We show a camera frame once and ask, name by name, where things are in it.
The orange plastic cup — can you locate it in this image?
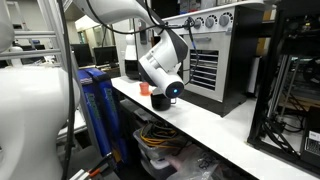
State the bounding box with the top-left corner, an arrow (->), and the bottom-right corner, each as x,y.
139,81 -> 151,95

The white and black appliance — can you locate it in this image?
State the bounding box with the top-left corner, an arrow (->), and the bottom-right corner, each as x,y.
124,30 -> 141,80

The black computer monitor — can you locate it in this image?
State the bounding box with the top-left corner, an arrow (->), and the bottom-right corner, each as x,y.
93,45 -> 120,67
70,43 -> 95,68

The pink soft object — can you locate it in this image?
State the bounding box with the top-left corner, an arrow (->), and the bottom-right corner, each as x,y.
164,144 -> 208,171

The plastic bin with white lid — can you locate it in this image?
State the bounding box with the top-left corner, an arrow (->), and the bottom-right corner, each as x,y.
139,155 -> 178,180

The clear plastic bag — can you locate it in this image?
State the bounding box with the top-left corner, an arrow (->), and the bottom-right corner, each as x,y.
166,151 -> 234,180

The white side table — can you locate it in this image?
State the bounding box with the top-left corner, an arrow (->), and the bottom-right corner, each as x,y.
57,108 -> 88,141

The black cup with handle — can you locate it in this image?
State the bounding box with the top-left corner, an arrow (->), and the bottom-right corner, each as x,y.
150,92 -> 178,112

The yellow cable bundle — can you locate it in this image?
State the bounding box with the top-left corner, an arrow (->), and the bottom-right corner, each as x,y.
139,124 -> 183,149

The clear plastic cable bin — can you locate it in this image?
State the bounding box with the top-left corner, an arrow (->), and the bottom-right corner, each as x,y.
132,128 -> 188,162

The thick black cable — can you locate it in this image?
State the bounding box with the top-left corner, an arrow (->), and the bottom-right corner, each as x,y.
55,0 -> 77,180

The orange handled tool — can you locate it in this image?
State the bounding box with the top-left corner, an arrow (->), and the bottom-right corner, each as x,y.
69,155 -> 115,180

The aluminium frame post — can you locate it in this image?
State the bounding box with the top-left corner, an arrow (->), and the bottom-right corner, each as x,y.
9,0 -> 102,155

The black metal frame machine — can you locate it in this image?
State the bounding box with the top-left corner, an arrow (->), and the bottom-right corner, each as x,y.
247,0 -> 320,176

